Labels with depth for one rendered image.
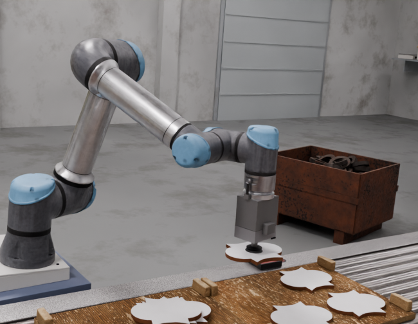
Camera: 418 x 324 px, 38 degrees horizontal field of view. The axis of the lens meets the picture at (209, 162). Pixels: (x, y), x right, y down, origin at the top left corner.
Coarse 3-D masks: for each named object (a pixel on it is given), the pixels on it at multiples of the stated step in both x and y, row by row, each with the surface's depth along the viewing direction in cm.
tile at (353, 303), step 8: (336, 296) 151; (344, 296) 151; (352, 296) 151; (360, 296) 152; (368, 296) 152; (376, 296) 152; (328, 304) 146; (336, 304) 146; (344, 304) 147; (352, 304) 147; (360, 304) 147; (368, 304) 148; (376, 304) 148; (384, 304) 148; (336, 312) 144; (344, 312) 143; (352, 312) 143; (360, 312) 143; (368, 312) 143; (376, 312) 144; (384, 312) 144
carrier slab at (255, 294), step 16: (272, 272) 166; (336, 272) 169; (224, 288) 154; (240, 288) 154; (256, 288) 155; (272, 288) 155; (336, 288) 158; (352, 288) 159; (224, 304) 145; (240, 304) 145; (256, 304) 146; (272, 304) 146; (288, 304) 147; (304, 304) 148; (320, 304) 148; (256, 320) 138; (336, 320) 140; (352, 320) 141; (368, 320) 141; (384, 320) 142; (400, 320) 144
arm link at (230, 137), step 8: (208, 128) 149; (216, 128) 148; (224, 136) 142; (232, 136) 144; (240, 136) 143; (224, 144) 141; (232, 144) 143; (224, 152) 141; (232, 152) 143; (224, 160) 146; (232, 160) 145
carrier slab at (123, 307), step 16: (112, 304) 141; (128, 304) 141; (208, 304) 144; (64, 320) 132; (80, 320) 132; (96, 320) 133; (112, 320) 133; (128, 320) 134; (208, 320) 136; (224, 320) 137; (240, 320) 137
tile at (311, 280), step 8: (280, 272) 164; (288, 272) 164; (296, 272) 164; (304, 272) 165; (312, 272) 165; (320, 272) 166; (280, 280) 159; (288, 280) 158; (296, 280) 159; (304, 280) 159; (312, 280) 160; (320, 280) 160; (328, 280) 160; (288, 288) 156; (296, 288) 155; (304, 288) 156; (312, 288) 155; (320, 288) 157; (328, 288) 158
